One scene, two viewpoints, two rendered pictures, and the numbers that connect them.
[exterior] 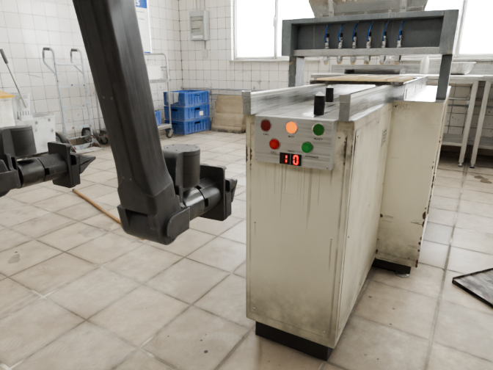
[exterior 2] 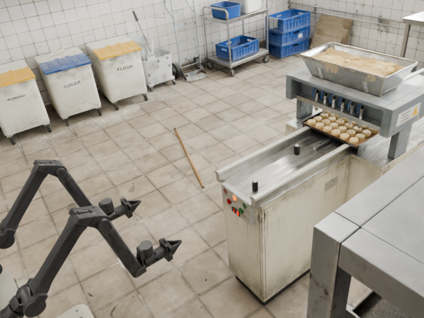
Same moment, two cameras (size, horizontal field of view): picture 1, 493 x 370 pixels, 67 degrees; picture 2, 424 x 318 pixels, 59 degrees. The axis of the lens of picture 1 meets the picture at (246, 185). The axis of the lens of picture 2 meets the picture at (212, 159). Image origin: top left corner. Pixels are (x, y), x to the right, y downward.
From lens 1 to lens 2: 138 cm
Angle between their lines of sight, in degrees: 30
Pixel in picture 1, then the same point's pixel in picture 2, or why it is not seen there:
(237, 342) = (223, 279)
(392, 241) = not seen: hidden behind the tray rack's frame
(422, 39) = (378, 115)
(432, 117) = (374, 174)
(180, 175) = (143, 255)
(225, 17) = not seen: outside the picture
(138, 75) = (118, 244)
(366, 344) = (293, 303)
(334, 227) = (258, 249)
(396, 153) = (353, 188)
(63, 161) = (125, 209)
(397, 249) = not seen: hidden behind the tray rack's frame
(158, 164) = (130, 259)
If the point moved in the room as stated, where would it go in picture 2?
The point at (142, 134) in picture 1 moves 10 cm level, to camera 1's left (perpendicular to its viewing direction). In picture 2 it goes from (123, 255) to (104, 249)
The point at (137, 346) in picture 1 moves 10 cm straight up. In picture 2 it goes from (175, 266) to (173, 256)
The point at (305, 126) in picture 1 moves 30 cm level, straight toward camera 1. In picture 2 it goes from (240, 200) to (206, 238)
